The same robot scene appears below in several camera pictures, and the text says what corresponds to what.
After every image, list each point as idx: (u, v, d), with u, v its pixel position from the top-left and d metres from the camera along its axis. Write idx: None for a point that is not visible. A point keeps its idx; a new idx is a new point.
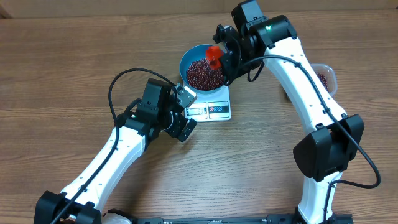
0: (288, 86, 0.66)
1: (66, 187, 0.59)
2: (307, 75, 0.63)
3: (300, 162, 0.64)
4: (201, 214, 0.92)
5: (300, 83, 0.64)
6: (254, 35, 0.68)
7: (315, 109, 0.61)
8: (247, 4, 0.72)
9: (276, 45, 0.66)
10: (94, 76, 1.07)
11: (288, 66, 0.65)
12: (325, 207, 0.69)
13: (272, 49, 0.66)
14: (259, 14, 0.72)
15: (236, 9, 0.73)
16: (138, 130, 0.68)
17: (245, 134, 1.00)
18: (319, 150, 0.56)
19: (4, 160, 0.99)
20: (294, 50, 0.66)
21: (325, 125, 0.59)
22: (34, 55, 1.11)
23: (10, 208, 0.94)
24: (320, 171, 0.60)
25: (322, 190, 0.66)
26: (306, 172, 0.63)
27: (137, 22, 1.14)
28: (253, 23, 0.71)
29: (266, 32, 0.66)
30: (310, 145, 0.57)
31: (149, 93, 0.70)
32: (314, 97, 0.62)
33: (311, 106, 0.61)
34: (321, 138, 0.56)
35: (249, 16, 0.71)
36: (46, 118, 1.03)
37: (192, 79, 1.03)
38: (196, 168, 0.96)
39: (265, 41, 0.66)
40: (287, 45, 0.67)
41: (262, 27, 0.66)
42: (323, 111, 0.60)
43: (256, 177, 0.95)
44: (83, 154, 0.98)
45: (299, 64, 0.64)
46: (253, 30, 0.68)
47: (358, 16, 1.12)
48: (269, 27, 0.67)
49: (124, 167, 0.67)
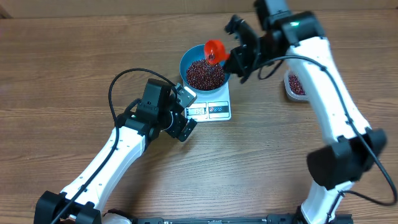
0: (310, 89, 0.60)
1: (66, 187, 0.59)
2: (333, 80, 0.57)
3: (313, 168, 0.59)
4: (201, 214, 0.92)
5: (323, 88, 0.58)
6: (278, 30, 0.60)
7: (337, 119, 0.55)
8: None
9: (301, 43, 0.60)
10: (94, 76, 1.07)
11: (313, 68, 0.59)
12: (329, 211, 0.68)
13: (297, 48, 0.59)
14: (283, 8, 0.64)
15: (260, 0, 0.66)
16: (138, 130, 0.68)
17: (245, 134, 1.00)
18: (337, 163, 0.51)
19: (4, 160, 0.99)
20: (320, 51, 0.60)
21: (346, 137, 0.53)
22: (34, 55, 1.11)
23: (10, 208, 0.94)
24: (333, 182, 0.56)
25: (331, 197, 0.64)
26: (318, 178, 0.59)
27: (137, 22, 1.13)
28: (277, 17, 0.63)
29: (291, 28, 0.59)
30: (328, 155, 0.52)
31: (149, 93, 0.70)
32: (338, 105, 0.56)
33: (334, 116, 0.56)
34: (341, 151, 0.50)
35: (273, 9, 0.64)
36: (46, 118, 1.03)
37: (192, 79, 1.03)
38: (196, 168, 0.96)
39: (290, 38, 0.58)
40: (313, 45, 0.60)
41: (286, 22, 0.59)
42: (346, 121, 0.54)
43: (256, 177, 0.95)
44: (83, 154, 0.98)
45: (324, 68, 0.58)
46: (277, 25, 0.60)
47: (358, 16, 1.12)
48: (296, 22, 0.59)
49: (124, 167, 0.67)
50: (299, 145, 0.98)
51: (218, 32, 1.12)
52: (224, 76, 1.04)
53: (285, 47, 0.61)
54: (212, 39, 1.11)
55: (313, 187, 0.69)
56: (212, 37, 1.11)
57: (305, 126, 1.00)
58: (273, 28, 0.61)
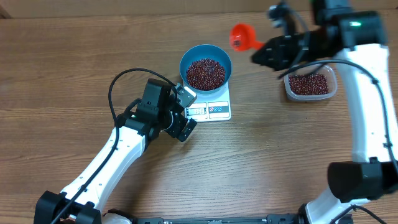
0: (353, 99, 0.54)
1: (66, 187, 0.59)
2: (381, 96, 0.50)
3: (335, 177, 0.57)
4: (201, 214, 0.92)
5: (369, 102, 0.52)
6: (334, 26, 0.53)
7: (376, 140, 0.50)
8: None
9: (358, 48, 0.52)
10: (94, 76, 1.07)
11: (364, 79, 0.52)
12: (334, 219, 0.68)
13: (351, 52, 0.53)
14: (343, 3, 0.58)
15: None
16: (138, 130, 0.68)
17: (245, 134, 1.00)
18: (361, 184, 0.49)
19: (4, 161, 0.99)
20: (377, 61, 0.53)
21: (380, 160, 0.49)
22: (34, 55, 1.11)
23: (10, 208, 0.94)
24: (351, 196, 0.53)
25: (341, 207, 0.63)
26: (336, 188, 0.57)
27: (137, 22, 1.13)
28: (335, 12, 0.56)
29: (351, 27, 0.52)
30: (353, 173, 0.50)
31: (149, 93, 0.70)
32: (381, 124, 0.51)
33: (373, 134, 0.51)
34: (370, 173, 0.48)
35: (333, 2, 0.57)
36: (46, 118, 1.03)
37: (192, 79, 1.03)
38: (196, 168, 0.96)
39: (347, 40, 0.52)
40: (370, 53, 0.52)
41: (347, 18, 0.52)
42: (384, 144, 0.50)
43: (256, 178, 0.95)
44: (83, 154, 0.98)
45: (377, 82, 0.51)
46: (334, 20, 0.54)
47: None
48: (357, 22, 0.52)
49: (124, 167, 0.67)
50: (299, 145, 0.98)
51: (218, 32, 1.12)
52: (224, 76, 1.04)
53: (337, 47, 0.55)
54: (212, 39, 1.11)
55: (327, 193, 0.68)
56: (212, 37, 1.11)
57: (305, 126, 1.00)
58: (329, 23, 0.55)
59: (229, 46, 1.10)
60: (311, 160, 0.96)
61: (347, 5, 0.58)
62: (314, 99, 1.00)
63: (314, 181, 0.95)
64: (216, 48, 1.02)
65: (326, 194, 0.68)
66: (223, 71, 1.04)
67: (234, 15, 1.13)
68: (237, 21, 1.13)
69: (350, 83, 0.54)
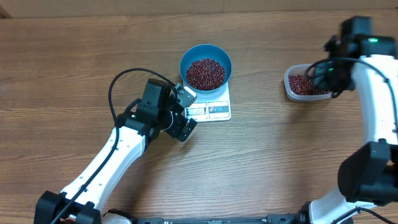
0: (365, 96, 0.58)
1: (66, 187, 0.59)
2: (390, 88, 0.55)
3: (342, 177, 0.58)
4: (201, 214, 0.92)
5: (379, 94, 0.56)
6: (357, 43, 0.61)
7: (386, 126, 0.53)
8: (362, 20, 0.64)
9: (375, 56, 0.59)
10: (94, 76, 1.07)
11: (376, 78, 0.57)
12: (335, 219, 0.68)
13: (368, 58, 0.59)
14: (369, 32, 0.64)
15: (347, 21, 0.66)
16: (138, 130, 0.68)
17: (245, 134, 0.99)
18: (370, 163, 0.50)
19: (4, 161, 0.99)
20: (388, 67, 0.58)
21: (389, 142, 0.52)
22: (34, 55, 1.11)
23: (10, 208, 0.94)
24: (358, 193, 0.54)
25: (345, 208, 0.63)
26: (343, 189, 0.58)
27: (137, 22, 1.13)
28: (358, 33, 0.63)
29: (370, 44, 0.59)
30: (363, 155, 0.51)
31: (149, 93, 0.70)
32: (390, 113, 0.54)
33: (382, 121, 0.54)
34: (379, 152, 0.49)
35: (359, 28, 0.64)
36: (46, 118, 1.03)
37: (192, 79, 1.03)
38: (196, 168, 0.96)
39: (366, 51, 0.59)
40: (384, 61, 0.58)
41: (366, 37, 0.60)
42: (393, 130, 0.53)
43: (256, 178, 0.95)
44: (83, 154, 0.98)
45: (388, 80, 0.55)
46: (355, 38, 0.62)
47: (358, 16, 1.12)
48: (375, 40, 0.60)
49: (124, 167, 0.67)
50: (299, 145, 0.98)
51: (218, 32, 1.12)
52: (224, 76, 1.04)
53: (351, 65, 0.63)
54: (212, 39, 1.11)
55: (332, 193, 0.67)
56: (212, 37, 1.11)
57: (305, 126, 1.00)
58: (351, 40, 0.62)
59: (229, 46, 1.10)
60: (311, 160, 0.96)
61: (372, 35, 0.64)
62: (314, 99, 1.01)
63: (314, 180, 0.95)
64: (216, 48, 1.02)
65: (332, 193, 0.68)
66: (223, 71, 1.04)
67: (234, 15, 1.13)
68: (237, 20, 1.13)
69: (362, 81, 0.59)
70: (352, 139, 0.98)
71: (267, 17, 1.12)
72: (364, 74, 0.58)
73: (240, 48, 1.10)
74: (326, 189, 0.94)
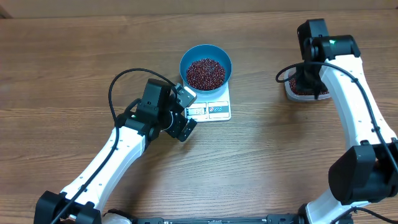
0: (342, 101, 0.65)
1: (66, 187, 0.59)
2: (361, 91, 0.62)
3: (333, 183, 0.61)
4: (201, 214, 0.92)
5: (353, 99, 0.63)
6: (316, 46, 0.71)
7: (364, 126, 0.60)
8: (315, 22, 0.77)
9: (337, 58, 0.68)
10: (94, 76, 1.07)
11: (345, 79, 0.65)
12: (334, 219, 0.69)
13: (331, 61, 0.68)
14: (325, 33, 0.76)
15: (304, 25, 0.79)
16: (138, 130, 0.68)
17: (245, 134, 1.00)
18: (359, 167, 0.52)
19: (4, 160, 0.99)
20: (354, 66, 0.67)
21: (372, 142, 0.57)
22: (34, 55, 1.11)
23: (10, 208, 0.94)
24: (352, 197, 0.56)
25: (341, 209, 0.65)
26: (335, 193, 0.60)
27: (137, 22, 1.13)
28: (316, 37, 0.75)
29: (330, 45, 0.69)
30: (350, 160, 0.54)
31: (149, 93, 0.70)
32: (366, 113, 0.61)
33: (360, 122, 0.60)
34: (364, 154, 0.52)
35: (314, 31, 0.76)
36: (46, 118, 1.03)
37: (192, 79, 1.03)
38: (196, 168, 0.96)
39: (327, 53, 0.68)
40: (348, 61, 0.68)
41: (326, 40, 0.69)
42: (372, 129, 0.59)
43: (256, 178, 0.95)
44: (83, 154, 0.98)
45: (356, 80, 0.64)
46: (316, 42, 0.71)
47: (358, 16, 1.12)
48: (333, 41, 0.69)
49: (124, 167, 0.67)
50: (299, 145, 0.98)
51: (218, 32, 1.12)
52: (224, 76, 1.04)
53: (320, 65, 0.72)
54: (212, 39, 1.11)
55: (328, 195, 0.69)
56: (212, 37, 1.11)
57: (305, 126, 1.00)
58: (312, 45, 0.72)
59: (229, 46, 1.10)
60: (311, 160, 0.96)
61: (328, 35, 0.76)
62: (314, 99, 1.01)
63: (314, 180, 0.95)
64: (216, 48, 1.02)
65: (326, 195, 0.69)
66: (223, 71, 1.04)
67: (234, 15, 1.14)
68: (237, 21, 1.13)
69: (336, 87, 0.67)
70: None
71: (267, 18, 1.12)
72: (335, 81, 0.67)
73: (240, 48, 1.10)
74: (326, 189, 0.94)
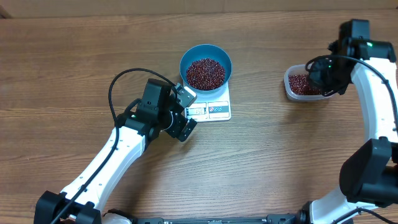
0: (367, 99, 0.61)
1: (66, 187, 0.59)
2: (390, 92, 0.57)
3: (344, 178, 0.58)
4: (201, 214, 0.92)
5: (380, 98, 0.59)
6: (353, 48, 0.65)
7: (386, 124, 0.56)
8: (359, 22, 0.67)
9: (372, 59, 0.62)
10: (94, 76, 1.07)
11: (375, 79, 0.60)
12: (336, 220, 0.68)
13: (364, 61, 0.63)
14: (365, 35, 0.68)
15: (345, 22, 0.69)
16: (138, 130, 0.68)
17: (245, 134, 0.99)
18: (372, 162, 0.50)
19: (4, 160, 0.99)
20: (387, 68, 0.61)
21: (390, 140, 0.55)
22: (34, 55, 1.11)
23: (10, 208, 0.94)
24: (359, 193, 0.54)
25: (346, 208, 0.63)
26: (343, 188, 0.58)
27: (137, 22, 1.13)
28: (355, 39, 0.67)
29: (367, 48, 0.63)
30: (365, 152, 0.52)
31: (149, 93, 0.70)
32: (390, 112, 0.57)
33: (382, 121, 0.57)
34: (381, 150, 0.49)
35: (358, 32, 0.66)
36: (46, 118, 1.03)
37: (192, 79, 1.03)
38: (196, 168, 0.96)
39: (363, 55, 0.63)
40: (382, 64, 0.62)
41: (364, 43, 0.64)
42: (393, 128, 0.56)
43: (256, 178, 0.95)
44: (83, 154, 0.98)
45: (386, 82, 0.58)
46: (354, 43, 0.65)
47: (358, 16, 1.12)
48: (370, 44, 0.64)
49: (124, 167, 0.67)
50: (299, 145, 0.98)
51: (218, 32, 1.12)
52: (224, 76, 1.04)
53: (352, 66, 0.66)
54: (212, 39, 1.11)
55: (334, 193, 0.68)
56: (212, 37, 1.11)
57: (305, 126, 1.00)
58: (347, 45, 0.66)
59: (229, 46, 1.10)
60: (311, 160, 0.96)
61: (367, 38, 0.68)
62: (313, 99, 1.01)
63: (314, 180, 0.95)
64: (216, 48, 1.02)
65: (334, 194, 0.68)
66: (223, 71, 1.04)
67: (234, 15, 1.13)
68: (237, 20, 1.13)
69: (363, 84, 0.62)
70: (352, 139, 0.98)
71: (267, 17, 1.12)
72: (364, 78, 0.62)
73: (240, 48, 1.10)
74: (326, 189, 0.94)
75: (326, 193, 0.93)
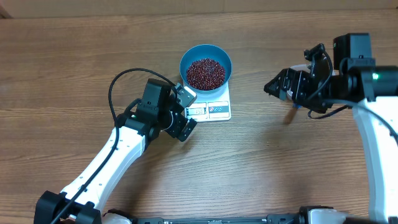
0: (370, 147, 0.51)
1: (66, 187, 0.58)
2: None
3: None
4: (201, 214, 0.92)
5: (387, 155, 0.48)
6: (355, 78, 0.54)
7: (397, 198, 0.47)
8: (358, 37, 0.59)
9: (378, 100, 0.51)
10: (94, 76, 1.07)
11: (382, 132, 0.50)
12: None
13: (370, 103, 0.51)
14: (367, 54, 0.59)
15: (344, 38, 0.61)
16: (138, 130, 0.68)
17: (245, 134, 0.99)
18: None
19: (4, 160, 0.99)
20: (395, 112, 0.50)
21: None
22: (34, 55, 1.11)
23: (10, 208, 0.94)
24: None
25: None
26: None
27: (137, 22, 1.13)
28: (356, 61, 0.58)
29: (370, 80, 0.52)
30: None
31: (149, 93, 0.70)
32: None
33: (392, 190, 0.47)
34: None
35: (354, 50, 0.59)
36: (46, 118, 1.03)
37: (192, 79, 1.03)
38: (196, 168, 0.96)
39: (367, 92, 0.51)
40: (392, 105, 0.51)
41: (367, 71, 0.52)
42: None
43: (256, 178, 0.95)
44: (83, 154, 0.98)
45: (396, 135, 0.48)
46: (354, 71, 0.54)
47: (358, 16, 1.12)
48: (377, 75, 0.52)
49: (124, 167, 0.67)
50: (299, 145, 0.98)
51: (218, 32, 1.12)
52: (224, 76, 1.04)
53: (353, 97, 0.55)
54: (212, 39, 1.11)
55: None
56: (212, 37, 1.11)
57: (305, 126, 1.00)
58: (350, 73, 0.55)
59: (229, 46, 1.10)
60: (311, 160, 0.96)
61: (371, 57, 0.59)
62: None
63: (314, 180, 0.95)
64: (216, 48, 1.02)
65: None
66: (223, 71, 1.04)
67: (234, 15, 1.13)
68: (237, 20, 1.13)
69: (366, 129, 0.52)
70: (352, 139, 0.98)
71: (267, 17, 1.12)
72: (368, 122, 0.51)
73: (240, 48, 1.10)
74: (326, 190, 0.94)
75: (326, 193, 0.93)
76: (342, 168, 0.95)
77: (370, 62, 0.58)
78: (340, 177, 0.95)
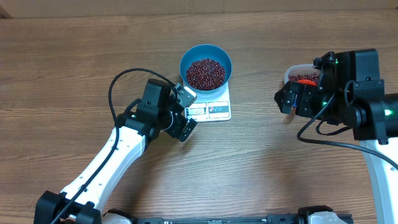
0: (381, 192, 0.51)
1: (66, 187, 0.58)
2: None
3: None
4: (201, 214, 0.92)
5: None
6: (364, 111, 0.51)
7: None
8: (364, 55, 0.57)
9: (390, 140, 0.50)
10: (94, 76, 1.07)
11: (394, 174, 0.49)
12: None
13: (380, 144, 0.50)
14: (374, 75, 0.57)
15: (351, 56, 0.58)
16: (138, 130, 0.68)
17: (245, 134, 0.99)
18: None
19: (4, 160, 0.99)
20: None
21: None
22: (34, 55, 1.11)
23: (10, 208, 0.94)
24: None
25: None
26: None
27: (137, 22, 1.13)
28: (363, 84, 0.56)
29: (382, 115, 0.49)
30: None
31: (149, 93, 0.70)
32: None
33: None
34: None
35: (360, 72, 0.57)
36: (46, 117, 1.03)
37: (192, 79, 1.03)
38: (196, 168, 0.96)
39: (379, 132, 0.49)
40: None
41: (377, 105, 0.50)
42: None
43: (256, 178, 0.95)
44: (82, 154, 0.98)
45: None
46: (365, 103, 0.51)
47: (358, 16, 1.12)
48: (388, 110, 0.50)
49: (124, 167, 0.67)
50: (299, 145, 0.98)
51: (218, 32, 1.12)
52: (224, 76, 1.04)
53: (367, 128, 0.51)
54: (212, 39, 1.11)
55: None
56: (212, 37, 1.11)
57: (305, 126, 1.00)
58: (357, 104, 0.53)
59: (229, 46, 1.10)
60: (311, 160, 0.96)
61: (379, 78, 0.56)
62: None
63: (314, 180, 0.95)
64: (216, 48, 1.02)
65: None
66: (223, 71, 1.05)
67: (234, 15, 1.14)
68: (237, 20, 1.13)
69: (377, 172, 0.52)
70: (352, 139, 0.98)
71: (267, 17, 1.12)
72: (379, 165, 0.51)
73: (240, 48, 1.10)
74: (326, 190, 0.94)
75: (326, 193, 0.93)
76: (342, 168, 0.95)
77: (377, 84, 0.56)
78: (340, 177, 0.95)
